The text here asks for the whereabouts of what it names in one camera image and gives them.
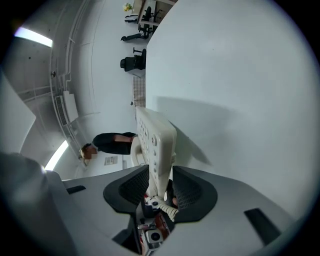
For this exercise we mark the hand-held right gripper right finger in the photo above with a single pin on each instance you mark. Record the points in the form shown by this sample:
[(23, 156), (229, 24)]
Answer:
[(225, 220)]

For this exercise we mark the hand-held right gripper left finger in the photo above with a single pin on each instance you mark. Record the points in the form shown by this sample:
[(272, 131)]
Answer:
[(100, 200)]

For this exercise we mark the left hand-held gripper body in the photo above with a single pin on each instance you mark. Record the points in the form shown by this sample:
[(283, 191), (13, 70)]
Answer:
[(155, 236)]

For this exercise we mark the black office chair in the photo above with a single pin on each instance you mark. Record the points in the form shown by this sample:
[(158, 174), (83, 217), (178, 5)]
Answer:
[(136, 37), (133, 61), (150, 13)]

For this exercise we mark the white work table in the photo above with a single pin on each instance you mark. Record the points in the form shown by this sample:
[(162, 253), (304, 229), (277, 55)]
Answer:
[(225, 75)]

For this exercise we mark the ceiling light panel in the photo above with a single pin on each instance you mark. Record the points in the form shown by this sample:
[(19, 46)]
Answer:
[(57, 155), (33, 37)]

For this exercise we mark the white air conditioner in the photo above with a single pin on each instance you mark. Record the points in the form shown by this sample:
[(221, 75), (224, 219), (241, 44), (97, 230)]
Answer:
[(66, 107)]

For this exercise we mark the table with checked cloth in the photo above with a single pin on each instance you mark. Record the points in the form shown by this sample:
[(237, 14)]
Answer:
[(138, 90)]

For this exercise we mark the yellow flowers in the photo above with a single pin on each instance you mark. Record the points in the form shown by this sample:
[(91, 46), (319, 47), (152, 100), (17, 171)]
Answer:
[(127, 7)]

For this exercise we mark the dark-top table with white legs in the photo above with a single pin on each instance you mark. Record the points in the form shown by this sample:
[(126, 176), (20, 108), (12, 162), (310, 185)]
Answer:
[(150, 10)]

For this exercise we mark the wall poster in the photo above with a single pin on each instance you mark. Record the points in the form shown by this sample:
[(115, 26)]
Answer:
[(110, 160)]

